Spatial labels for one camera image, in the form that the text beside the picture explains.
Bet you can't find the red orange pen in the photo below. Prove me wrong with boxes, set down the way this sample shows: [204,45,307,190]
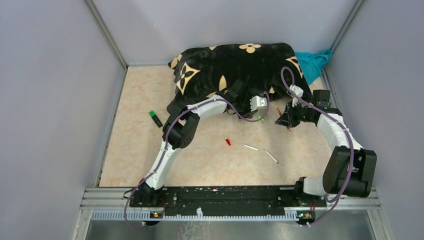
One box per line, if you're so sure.
[275,106,291,132]

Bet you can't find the clear highlighter with green cap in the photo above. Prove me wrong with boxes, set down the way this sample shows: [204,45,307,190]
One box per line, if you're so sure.
[257,115,266,123]

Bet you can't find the white marker with red tip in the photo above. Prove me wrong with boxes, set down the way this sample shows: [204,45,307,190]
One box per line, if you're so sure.
[263,149,279,164]

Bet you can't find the white pen with red cap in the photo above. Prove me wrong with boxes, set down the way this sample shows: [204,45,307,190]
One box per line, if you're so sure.
[224,138,232,146]

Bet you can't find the white pen with green tip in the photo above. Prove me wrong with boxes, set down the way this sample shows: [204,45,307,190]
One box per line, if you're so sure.
[241,143,260,151]

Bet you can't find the black marker with green tip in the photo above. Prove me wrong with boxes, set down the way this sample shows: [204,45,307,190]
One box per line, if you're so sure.
[149,110,163,128]

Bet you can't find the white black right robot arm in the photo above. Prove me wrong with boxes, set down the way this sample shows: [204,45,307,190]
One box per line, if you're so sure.
[275,90,377,206]

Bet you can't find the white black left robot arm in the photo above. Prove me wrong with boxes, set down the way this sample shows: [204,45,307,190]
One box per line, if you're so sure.
[128,80,270,207]

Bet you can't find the black pillow with beige flowers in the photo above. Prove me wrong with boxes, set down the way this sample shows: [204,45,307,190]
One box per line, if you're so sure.
[166,42,312,112]

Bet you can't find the teal cloth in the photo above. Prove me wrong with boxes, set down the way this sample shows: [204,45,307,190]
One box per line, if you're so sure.
[295,49,333,86]

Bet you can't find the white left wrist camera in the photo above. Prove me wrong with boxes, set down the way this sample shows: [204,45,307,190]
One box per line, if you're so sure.
[249,95,269,112]

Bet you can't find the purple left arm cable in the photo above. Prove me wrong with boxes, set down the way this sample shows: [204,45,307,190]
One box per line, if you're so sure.
[123,92,271,232]

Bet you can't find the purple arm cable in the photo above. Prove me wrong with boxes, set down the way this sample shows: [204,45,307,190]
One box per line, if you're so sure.
[280,66,355,228]
[123,92,271,232]

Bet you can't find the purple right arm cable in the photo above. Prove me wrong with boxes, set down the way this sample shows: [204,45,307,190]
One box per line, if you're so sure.
[280,66,355,228]

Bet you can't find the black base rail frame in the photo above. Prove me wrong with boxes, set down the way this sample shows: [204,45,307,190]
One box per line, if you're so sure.
[77,185,383,228]

